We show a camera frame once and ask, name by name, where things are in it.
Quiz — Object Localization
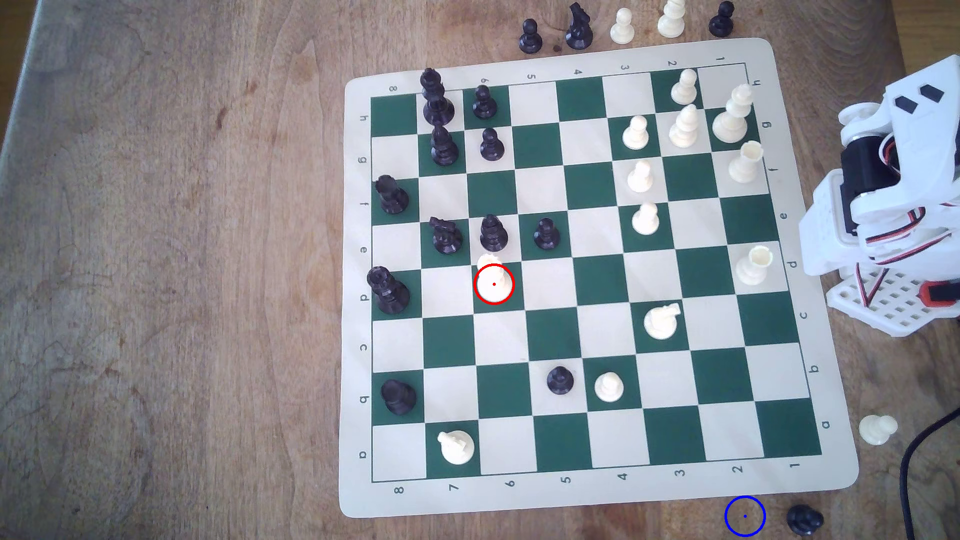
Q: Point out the red white black servo wires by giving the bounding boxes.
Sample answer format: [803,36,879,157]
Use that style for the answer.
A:
[855,135,960,309]

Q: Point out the black knight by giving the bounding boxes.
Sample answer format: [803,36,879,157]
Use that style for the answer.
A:
[565,1,595,51]
[429,216,465,255]

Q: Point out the black rook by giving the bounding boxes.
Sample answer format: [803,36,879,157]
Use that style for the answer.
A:
[381,378,417,417]

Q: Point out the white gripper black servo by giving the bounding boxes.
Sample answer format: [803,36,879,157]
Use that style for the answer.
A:
[883,75,960,180]

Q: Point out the white rook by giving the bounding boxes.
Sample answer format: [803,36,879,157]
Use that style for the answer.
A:
[735,245,774,286]
[728,140,765,186]

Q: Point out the black king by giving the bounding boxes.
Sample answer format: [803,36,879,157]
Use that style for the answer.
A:
[420,67,456,127]

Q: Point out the red black clamp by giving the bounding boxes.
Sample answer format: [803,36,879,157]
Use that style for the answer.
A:
[921,279,960,307]

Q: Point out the black queen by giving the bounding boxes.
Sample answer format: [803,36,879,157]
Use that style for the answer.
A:
[366,266,411,315]

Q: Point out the white bishop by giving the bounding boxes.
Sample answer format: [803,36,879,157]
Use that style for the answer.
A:
[657,0,687,40]
[668,104,701,149]

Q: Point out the black cable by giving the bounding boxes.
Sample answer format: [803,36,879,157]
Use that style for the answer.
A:
[900,408,960,540]

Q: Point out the white knight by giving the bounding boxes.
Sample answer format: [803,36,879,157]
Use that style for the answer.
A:
[438,430,476,466]
[643,302,683,342]

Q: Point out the black bishop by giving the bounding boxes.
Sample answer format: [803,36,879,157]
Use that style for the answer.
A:
[478,213,510,252]
[429,124,460,168]

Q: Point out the black knight left edge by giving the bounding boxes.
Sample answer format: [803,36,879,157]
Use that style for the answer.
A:
[374,174,411,216]

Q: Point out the green white chess board mat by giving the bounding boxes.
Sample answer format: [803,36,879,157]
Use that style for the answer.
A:
[337,37,861,520]

